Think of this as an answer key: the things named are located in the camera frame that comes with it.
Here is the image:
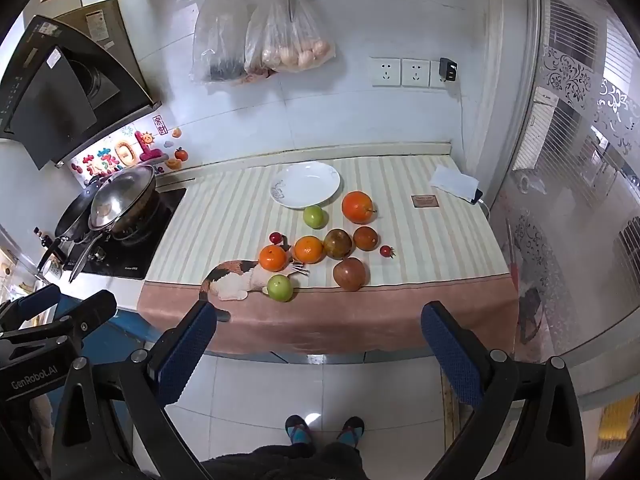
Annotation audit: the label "colourful wall stickers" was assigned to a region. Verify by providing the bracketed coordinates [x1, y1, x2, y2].
[70, 127, 188, 176]

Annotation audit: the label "yellow container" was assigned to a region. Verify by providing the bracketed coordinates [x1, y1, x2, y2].
[597, 395, 640, 456]

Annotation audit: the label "dark yellowish-red apple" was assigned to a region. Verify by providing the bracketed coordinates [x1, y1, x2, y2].
[323, 228, 355, 260]

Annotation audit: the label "white plate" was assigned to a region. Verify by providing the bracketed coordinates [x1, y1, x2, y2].
[270, 161, 341, 209]

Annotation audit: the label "green apple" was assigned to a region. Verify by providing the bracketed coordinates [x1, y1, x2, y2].
[266, 274, 295, 303]
[303, 205, 328, 230]

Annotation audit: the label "person's right foot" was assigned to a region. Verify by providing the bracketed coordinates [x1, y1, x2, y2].
[336, 416, 365, 449]

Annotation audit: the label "clear plastic egg bag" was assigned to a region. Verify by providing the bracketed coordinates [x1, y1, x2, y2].
[245, 0, 337, 76]

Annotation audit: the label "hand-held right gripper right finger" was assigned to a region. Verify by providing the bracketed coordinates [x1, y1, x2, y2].
[420, 301, 586, 480]

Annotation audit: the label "person's dark clothing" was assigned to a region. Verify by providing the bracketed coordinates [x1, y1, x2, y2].
[200, 440, 366, 480]

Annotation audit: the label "steel wok lid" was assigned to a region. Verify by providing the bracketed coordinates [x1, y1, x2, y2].
[88, 165, 156, 231]

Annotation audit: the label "plastic bag with dark contents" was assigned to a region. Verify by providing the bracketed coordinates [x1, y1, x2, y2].
[189, 0, 251, 85]

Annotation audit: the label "person's foot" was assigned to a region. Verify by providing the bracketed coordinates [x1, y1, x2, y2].
[285, 415, 316, 447]
[336, 416, 365, 449]

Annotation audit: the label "person's left foot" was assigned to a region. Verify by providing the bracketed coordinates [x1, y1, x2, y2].
[285, 415, 316, 447]

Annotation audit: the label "dark wok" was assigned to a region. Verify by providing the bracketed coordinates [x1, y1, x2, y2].
[70, 187, 162, 282]

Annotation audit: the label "large orange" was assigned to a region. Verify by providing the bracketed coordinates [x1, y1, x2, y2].
[342, 191, 377, 225]

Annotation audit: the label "white folded paper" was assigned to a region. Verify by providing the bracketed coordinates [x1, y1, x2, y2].
[430, 163, 478, 196]

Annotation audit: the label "small dark orange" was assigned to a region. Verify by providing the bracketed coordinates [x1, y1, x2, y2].
[353, 226, 379, 252]

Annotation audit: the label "pile of brown eggs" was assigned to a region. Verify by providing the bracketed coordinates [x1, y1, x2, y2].
[262, 40, 331, 71]

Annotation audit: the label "black range hood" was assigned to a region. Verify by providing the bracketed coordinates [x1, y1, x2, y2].
[0, 0, 162, 171]

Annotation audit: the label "striped cat print tablecloth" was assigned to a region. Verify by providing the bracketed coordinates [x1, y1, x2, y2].
[136, 155, 520, 356]

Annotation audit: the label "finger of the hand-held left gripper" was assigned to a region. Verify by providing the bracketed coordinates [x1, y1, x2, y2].
[60, 290, 118, 353]
[0, 284, 62, 333]

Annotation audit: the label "black frying pan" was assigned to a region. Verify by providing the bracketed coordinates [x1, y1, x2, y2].
[37, 180, 101, 272]

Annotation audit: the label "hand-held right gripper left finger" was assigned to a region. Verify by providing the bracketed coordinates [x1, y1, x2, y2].
[50, 301, 218, 480]

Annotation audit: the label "red apple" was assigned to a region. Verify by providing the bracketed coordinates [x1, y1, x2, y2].
[333, 257, 368, 292]

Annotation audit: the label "black cooktop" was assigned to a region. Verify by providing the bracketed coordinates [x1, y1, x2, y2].
[65, 187, 187, 280]

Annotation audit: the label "orange mandarin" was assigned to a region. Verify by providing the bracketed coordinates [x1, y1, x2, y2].
[258, 245, 289, 272]
[293, 235, 326, 264]

